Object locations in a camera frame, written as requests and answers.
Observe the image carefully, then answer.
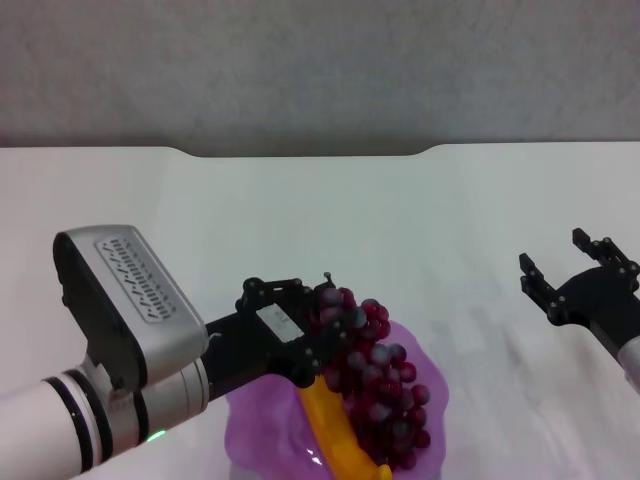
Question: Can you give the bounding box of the purple wavy plastic plate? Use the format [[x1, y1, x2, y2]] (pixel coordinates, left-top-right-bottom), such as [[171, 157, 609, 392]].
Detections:
[[223, 319, 450, 480]]

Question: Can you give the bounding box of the dark red grape bunch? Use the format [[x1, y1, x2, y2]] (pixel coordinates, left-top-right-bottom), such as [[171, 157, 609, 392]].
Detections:
[[299, 285, 432, 472]]

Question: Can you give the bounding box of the yellow banana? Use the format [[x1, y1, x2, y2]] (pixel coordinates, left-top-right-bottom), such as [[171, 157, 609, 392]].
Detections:
[[298, 373, 395, 480]]

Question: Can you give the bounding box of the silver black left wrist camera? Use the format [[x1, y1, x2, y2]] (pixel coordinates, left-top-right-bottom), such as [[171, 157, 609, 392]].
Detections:
[[53, 224, 210, 390]]

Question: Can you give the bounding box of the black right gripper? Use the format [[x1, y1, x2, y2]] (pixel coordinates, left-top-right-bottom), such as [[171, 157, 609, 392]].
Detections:
[[518, 227, 640, 362]]

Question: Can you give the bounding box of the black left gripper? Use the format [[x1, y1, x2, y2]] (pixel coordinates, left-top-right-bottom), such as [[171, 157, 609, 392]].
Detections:
[[203, 274, 347, 402]]

